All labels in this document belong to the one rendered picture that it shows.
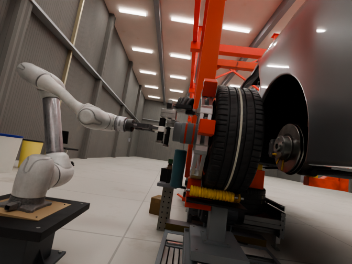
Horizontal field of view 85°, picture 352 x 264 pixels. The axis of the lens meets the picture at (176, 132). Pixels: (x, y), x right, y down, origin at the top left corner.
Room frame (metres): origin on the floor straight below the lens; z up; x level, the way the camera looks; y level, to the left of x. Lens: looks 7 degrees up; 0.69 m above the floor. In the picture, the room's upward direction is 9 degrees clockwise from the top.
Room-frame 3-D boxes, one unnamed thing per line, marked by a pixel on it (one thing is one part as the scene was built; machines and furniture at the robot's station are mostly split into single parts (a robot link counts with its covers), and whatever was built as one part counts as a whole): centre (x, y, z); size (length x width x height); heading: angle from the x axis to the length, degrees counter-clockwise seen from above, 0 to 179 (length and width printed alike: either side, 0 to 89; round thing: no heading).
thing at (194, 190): (1.13, -0.25, 0.51); 0.29 x 0.06 x 0.06; 86
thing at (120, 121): (1.12, 0.32, 0.83); 0.09 x 0.06 x 0.09; 176
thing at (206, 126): (0.94, -0.14, 0.85); 0.09 x 0.08 x 0.07; 176
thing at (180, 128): (1.26, -0.09, 0.85); 0.21 x 0.14 x 0.14; 86
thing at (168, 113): (1.10, 0.06, 0.93); 0.09 x 0.05 x 0.05; 86
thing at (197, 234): (1.24, -0.33, 0.32); 0.40 x 0.30 x 0.28; 176
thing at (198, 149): (1.25, -0.16, 0.85); 0.54 x 0.07 x 0.54; 176
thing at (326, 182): (3.55, -2.75, 0.69); 0.52 x 0.17 x 0.35; 86
